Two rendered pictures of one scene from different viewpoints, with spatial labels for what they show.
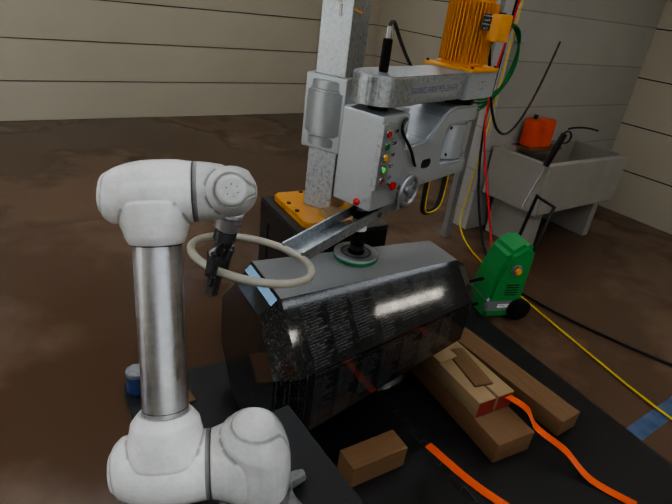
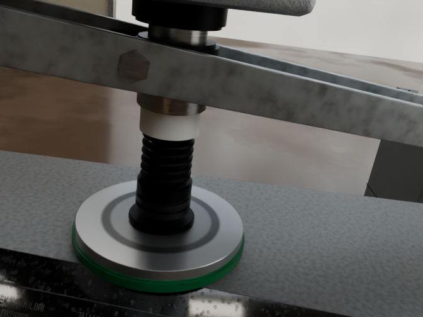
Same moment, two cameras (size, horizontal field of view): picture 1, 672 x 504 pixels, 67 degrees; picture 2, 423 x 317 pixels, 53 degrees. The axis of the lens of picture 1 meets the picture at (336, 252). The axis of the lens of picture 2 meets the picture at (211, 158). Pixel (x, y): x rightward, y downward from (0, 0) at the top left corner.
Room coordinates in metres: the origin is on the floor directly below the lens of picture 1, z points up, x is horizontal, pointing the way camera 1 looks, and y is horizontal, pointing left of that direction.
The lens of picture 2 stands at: (2.58, 0.21, 1.15)
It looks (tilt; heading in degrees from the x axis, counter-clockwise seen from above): 23 degrees down; 214
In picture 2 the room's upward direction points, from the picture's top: 8 degrees clockwise
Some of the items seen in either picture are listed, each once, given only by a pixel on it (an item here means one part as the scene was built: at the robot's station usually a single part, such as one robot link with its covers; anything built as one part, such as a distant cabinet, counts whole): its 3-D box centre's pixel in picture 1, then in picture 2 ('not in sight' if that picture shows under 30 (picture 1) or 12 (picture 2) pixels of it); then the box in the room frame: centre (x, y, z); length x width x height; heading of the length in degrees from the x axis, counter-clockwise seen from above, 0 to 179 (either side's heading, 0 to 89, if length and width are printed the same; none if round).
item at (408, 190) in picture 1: (402, 188); not in sight; (2.25, -0.26, 1.20); 0.15 x 0.10 x 0.15; 142
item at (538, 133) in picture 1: (541, 131); not in sight; (5.00, -1.80, 1.00); 0.50 x 0.22 x 0.33; 128
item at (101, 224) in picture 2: (355, 252); (161, 221); (2.23, -0.10, 0.85); 0.21 x 0.21 x 0.01
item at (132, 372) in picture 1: (136, 379); not in sight; (1.98, 0.93, 0.08); 0.10 x 0.10 x 0.13
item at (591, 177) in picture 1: (549, 193); not in sight; (4.91, -2.02, 0.43); 1.30 x 0.62 x 0.86; 128
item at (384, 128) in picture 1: (382, 157); not in sight; (2.10, -0.14, 1.37); 0.08 x 0.03 x 0.28; 142
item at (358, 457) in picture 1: (372, 457); not in sight; (1.69, -0.29, 0.07); 0.30 x 0.12 x 0.12; 124
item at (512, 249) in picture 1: (509, 256); not in sight; (3.30, -1.22, 0.43); 0.35 x 0.35 x 0.87; 17
